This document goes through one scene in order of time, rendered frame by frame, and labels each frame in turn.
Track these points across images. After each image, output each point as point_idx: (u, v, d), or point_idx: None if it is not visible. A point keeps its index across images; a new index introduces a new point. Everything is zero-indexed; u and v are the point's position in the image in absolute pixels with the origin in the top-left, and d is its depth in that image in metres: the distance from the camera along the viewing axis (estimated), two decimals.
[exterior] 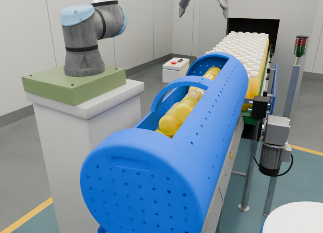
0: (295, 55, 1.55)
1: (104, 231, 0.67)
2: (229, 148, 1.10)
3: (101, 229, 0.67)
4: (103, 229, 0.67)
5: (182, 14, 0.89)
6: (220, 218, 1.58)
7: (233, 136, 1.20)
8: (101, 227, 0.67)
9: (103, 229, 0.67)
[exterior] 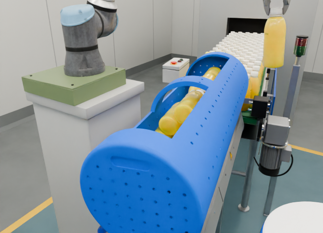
0: (295, 55, 1.55)
1: (104, 231, 0.67)
2: (229, 148, 1.10)
3: (101, 229, 0.67)
4: (103, 229, 0.67)
5: (269, 11, 0.91)
6: (220, 218, 1.58)
7: (233, 136, 1.20)
8: (101, 227, 0.67)
9: (103, 229, 0.67)
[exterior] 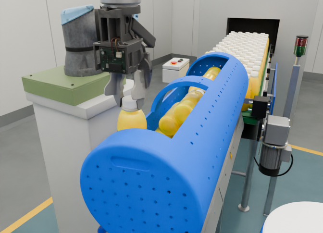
0: (295, 55, 1.55)
1: (104, 231, 0.67)
2: (229, 148, 1.10)
3: (101, 229, 0.67)
4: (103, 229, 0.67)
5: (120, 102, 0.62)
6: (220, 218, 1.58)
7: (233, 136, 1.20)
8: (101, 227, 0.67)
9: (103, 229, 0.67)
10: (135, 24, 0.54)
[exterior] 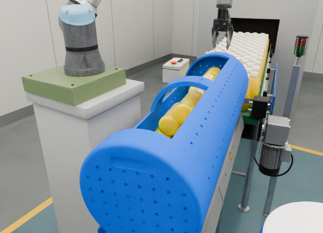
0: (295, 55, 1.55)
1: (103, 232, 0.67)
2: (229, 148, 1.10)
3: (100, 229, 0.67)
4: (102, 229, 0.67)
5: (215, 46, 1.42)
6: (220, 218, 1.58)
7: (233, 136, 1.20)
8: (101, 227, 0.67)
9: (103, 229, 0.67)
10: (228, 12, 1.34)
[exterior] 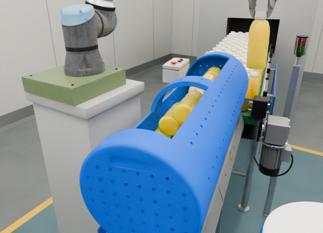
0: (295, 55, 1.55)
1: (103, 232, 0.67)
2: (229, 148, 1.10)
3: (100, 229, 0.67)
4: (102, 229, 0.67)
5: (254, 14, 0.94)
6: (220, 218, 1.58)
7: (233, 136, 1.20)
8: (101, 227, 0.67)
9: (103, 229, 0.67)
10: None
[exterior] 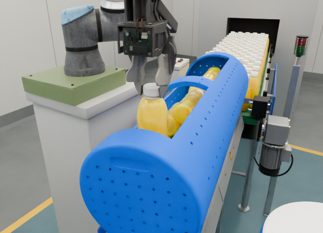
0: (295, 55, 1.55)
1: (103, 232, 0.67)
2: (229, 148, 1.10)
3: (100, 229, 0.67)
4: (102, 229, 0.67)
5: (141, 89, 0.58)
6: (220, 218, 1.58)
7: (233, 136, 1.20)
8: (101, 227, 0.67)
9: (103, 229, 0.67)
10: (160, 5, 0.51)
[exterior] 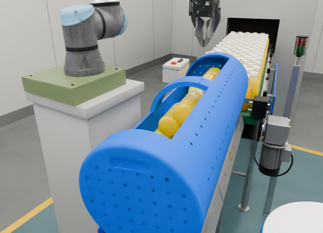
0: (295, 55, 1.55)
1: (103, 232, 0.67)
2: (229, 148, 1.10)
3: (100, 230, 0.67)
4: (102, 230, 0.67)
5: (203, 42, 0.89)
6: (220, 218, 1.58)
7: (233, 136, 1.20)
8: (100, 228, 0.67)
9: (102, 230, 0.67)
10: None
